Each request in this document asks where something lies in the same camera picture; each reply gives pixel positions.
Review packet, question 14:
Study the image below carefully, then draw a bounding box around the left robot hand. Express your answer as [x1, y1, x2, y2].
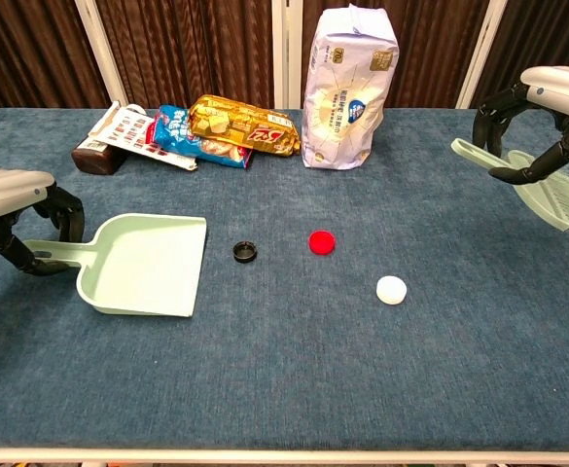
[0, 169, 85, 277]

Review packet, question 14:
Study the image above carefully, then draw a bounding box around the black bottle cap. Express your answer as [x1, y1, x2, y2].
[231, 239, 259, 265]

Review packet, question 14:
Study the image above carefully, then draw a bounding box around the white paper bag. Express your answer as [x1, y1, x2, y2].
[301, 3, 400, 171]

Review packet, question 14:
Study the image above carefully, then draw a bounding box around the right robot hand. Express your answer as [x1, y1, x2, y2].
[472, 65, 569, 186]

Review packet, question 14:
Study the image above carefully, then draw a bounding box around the blue snack bag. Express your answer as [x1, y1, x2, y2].
[152, 104, 255, 169]

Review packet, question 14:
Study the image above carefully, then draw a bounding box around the blue felt table mat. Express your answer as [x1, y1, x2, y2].
[0, 107, 569, 451]

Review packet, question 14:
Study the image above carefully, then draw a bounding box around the gold biscuit pack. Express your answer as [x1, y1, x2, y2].
[188, 93, 302, 158]

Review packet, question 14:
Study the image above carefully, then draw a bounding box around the red bottle cap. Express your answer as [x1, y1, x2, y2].
[308, 230, 337, 256]

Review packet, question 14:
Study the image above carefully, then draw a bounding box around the white bottle cap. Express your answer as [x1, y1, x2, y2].
[375, 274, 409, 306]

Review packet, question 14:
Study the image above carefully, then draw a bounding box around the white frame post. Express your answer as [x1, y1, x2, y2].
[455, 0, 509, 109]
[270, 0, 305, 109]
[73, 0, 130, 109]

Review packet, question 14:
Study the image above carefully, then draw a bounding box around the dark brown curtain panel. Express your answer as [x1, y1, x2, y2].
[469, 0, 569, 109]
[94, 0, 276, 111]
[302, 0, 487, 109]
[0, 0, 111, 123]

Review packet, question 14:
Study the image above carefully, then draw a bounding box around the light green hand brush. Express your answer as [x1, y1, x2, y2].
[449, 137, 569, 239]

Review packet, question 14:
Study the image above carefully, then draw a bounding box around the light green dustpan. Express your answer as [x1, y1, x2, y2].
[23, 212, 208, 318]

